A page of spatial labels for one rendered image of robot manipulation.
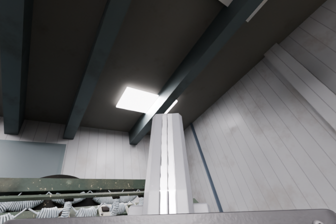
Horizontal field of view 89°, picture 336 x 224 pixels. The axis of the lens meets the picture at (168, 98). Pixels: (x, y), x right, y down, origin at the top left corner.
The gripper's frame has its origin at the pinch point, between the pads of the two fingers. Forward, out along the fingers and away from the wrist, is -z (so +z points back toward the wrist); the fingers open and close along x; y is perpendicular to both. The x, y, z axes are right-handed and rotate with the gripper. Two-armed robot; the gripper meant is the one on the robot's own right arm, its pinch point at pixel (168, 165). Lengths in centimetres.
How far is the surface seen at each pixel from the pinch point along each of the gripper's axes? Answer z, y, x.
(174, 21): -270, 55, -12
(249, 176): -163, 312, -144
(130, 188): -82, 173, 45
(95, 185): -75, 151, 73
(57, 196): -40, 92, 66
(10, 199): -34, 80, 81
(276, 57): -296, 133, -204
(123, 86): -277, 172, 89
